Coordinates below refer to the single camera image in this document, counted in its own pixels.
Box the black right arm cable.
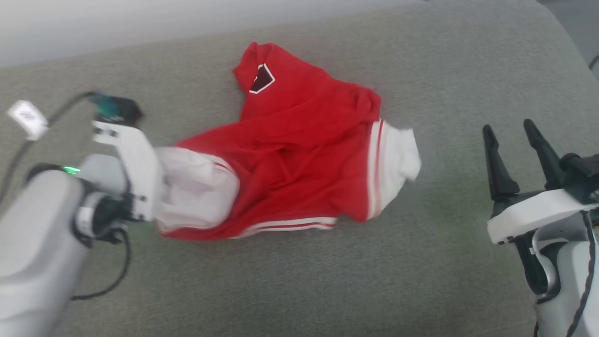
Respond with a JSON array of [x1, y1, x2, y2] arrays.
[[565, 210, 599, 337]]

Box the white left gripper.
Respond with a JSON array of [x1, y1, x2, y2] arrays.
[[91, 120, 163, 223]]

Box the teal left cable connector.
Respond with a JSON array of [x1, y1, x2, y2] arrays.
[[87, 91, 120, 117]]

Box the red and white jersey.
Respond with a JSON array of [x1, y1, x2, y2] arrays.
[[154, 42, 422, 242]]

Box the white cable label tag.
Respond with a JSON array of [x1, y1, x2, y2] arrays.
[[7, 99, 49, 141]]

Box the grey fabric sofa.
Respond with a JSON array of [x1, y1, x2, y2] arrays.
[[0, 0, 599, 337]]

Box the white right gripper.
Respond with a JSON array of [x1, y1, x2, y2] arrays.
[[482, 118, 599, 245]]

